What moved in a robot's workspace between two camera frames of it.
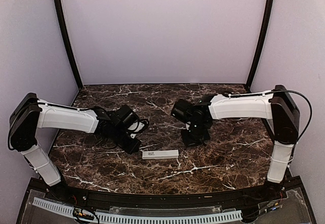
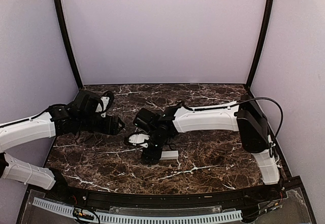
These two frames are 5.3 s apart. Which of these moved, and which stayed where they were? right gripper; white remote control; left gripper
Moved: right gripper; left gripper
Stayed: white remote control
